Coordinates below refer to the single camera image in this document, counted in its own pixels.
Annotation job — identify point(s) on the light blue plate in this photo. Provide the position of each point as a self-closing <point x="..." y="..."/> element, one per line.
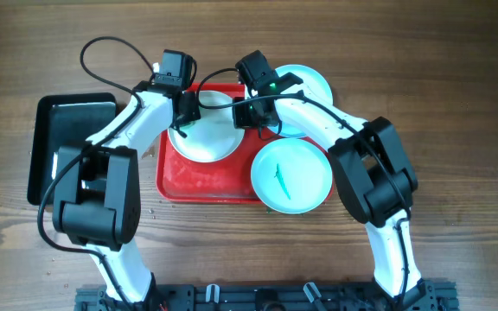
<point x="291" y="176"/>
<point x="313" y="84"/>

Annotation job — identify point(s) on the green yellow sponge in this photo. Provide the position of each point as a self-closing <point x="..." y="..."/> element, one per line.
<point x="186" y="125"/>

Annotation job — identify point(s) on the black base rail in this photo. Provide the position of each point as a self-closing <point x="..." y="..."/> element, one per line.
<point x="428" y="295"/>

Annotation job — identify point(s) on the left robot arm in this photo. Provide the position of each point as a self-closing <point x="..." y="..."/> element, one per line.
<point x="95" y="193"/>

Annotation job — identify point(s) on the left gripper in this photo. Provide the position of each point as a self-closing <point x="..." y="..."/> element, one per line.
<point x="191" y="112"/>

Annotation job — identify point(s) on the black rectangular tray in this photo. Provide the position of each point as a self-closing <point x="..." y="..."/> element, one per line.
<point x="64" y="119"/>

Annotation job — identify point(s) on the white plate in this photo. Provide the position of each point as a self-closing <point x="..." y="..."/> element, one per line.
<point x="211" y="139"/>

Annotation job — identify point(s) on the red plastic tray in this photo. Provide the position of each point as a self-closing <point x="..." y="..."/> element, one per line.
<point x="227" y="181"/>

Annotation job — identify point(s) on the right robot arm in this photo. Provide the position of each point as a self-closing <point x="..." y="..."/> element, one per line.
<point x="372" y="172"/>

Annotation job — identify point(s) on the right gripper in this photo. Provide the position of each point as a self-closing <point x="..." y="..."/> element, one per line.
<point x="239" y="121"/>

